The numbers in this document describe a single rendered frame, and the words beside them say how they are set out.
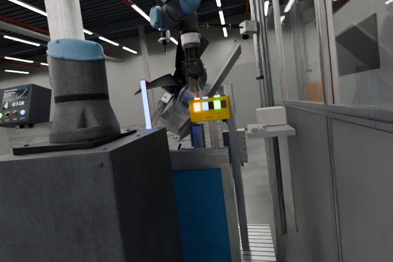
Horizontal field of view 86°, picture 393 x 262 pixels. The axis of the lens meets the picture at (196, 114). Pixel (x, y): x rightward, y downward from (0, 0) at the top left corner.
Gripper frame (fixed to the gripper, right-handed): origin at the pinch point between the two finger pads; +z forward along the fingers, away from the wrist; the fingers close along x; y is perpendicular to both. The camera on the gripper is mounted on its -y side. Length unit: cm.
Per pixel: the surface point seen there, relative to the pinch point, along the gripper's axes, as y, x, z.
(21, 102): 6, -87, -8
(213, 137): 1.1, 4.4, 18.0
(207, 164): 2.0, 0.4, 29.3
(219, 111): 5.2, 8.4, 7.3
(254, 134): -29.2, 21.2, 24.2
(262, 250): -44, 19, 101
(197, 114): 5.2, -0.1, 7.5
